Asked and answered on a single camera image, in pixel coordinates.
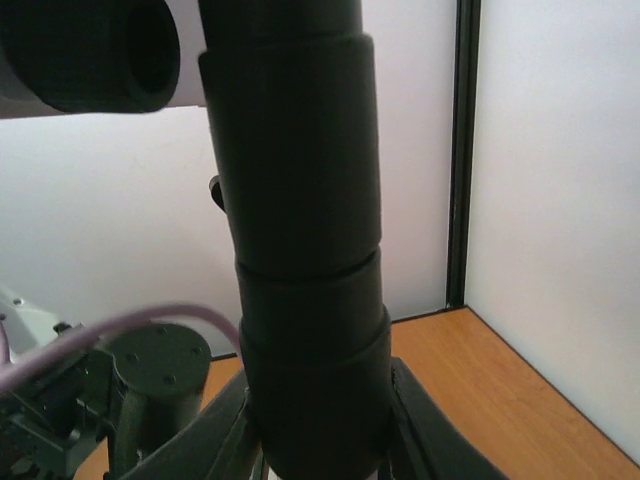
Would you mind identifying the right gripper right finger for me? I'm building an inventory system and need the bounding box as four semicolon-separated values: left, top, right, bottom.
382;357;506;479

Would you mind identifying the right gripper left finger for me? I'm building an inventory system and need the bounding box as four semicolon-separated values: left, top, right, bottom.
124;371;260;480

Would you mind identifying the white perforated music stand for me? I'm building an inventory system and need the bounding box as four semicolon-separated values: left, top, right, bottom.
0;0;394;480

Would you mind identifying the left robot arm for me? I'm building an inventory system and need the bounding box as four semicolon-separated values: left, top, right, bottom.
1;289;237;479

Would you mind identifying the right black corner post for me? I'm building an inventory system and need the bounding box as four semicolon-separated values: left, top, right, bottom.
446;0;482;309

